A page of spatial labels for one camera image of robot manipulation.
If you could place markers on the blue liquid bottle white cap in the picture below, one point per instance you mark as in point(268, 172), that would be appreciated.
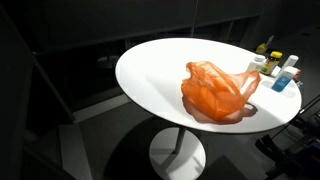
point(284, 78)

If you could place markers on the white pill bottle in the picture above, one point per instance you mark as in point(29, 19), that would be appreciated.
point(256, 64)

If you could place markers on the round white table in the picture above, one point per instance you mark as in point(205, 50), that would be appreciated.
point(151, 75)

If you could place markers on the brown bottle yellow cap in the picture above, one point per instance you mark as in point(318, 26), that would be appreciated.
point(271, 62)

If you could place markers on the white round table base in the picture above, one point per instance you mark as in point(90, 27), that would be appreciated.
point(177, 154)

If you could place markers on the orange plastic bag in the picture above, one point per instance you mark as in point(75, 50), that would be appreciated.
point(215, 93)

